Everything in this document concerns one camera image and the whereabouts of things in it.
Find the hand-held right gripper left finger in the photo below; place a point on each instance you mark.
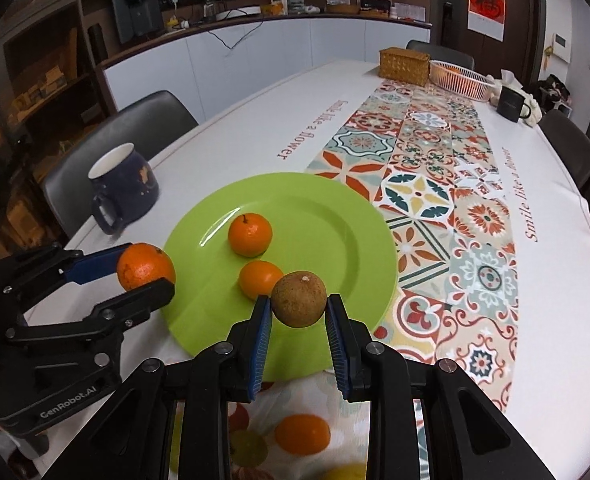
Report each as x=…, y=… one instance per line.
x=260, y=341

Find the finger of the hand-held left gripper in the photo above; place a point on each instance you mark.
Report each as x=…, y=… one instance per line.
x=100, y=262
x=145, y=300

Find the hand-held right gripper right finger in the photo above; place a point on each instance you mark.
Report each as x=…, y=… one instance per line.
x=336, y=351

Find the large orange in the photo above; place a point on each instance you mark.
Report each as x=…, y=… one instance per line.
x=144, y=264

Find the brown round fruit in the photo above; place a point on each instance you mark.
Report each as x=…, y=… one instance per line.
x=299, y=300

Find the green plate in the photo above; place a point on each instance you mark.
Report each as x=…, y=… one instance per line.
x=325, y=240

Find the fruit print cloth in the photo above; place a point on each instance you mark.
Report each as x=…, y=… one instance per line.
x=305, y=394

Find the small orange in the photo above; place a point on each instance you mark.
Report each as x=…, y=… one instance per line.
x=257, y=280

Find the navy blue mug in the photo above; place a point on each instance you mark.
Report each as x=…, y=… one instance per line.
x=125, y=185

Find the orange with stem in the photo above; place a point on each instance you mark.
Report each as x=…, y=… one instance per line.
x=250, y=235

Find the grey chair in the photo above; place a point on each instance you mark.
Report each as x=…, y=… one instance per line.
x=570, y=142
x=125, y=127
x=440, y=50

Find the wooden shelf unit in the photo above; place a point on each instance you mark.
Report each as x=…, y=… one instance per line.
x=40, y=75

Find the white patterned tablecloth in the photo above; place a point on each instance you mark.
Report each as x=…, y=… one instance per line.
x=425, y=170

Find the black coffee machine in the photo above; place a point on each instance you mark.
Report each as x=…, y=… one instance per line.
x=137, y=12

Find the white counter cabinet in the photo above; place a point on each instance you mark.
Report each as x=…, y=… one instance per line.
x=255, y=55

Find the woven wicker basket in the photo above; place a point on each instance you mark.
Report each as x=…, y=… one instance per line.
x=404, y=65

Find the black mug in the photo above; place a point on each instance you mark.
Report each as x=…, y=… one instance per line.
x=512, y=104

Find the orange box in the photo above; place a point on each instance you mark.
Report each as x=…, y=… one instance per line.
x=272, y=9

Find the white crumpled cloth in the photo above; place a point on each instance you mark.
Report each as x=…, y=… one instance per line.
x=535, y=107

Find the black and white bag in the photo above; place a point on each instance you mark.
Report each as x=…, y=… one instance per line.
x=555, y=90

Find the black box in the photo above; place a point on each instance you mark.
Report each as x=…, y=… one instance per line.
x=374, y=6

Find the dark wooden door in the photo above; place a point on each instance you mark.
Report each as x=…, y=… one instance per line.
x=520, y=20

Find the white wall intercom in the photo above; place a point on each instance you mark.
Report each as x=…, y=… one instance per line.
x=558, y=47

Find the red wall poster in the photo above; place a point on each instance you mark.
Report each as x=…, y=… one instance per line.
x=486, y=2

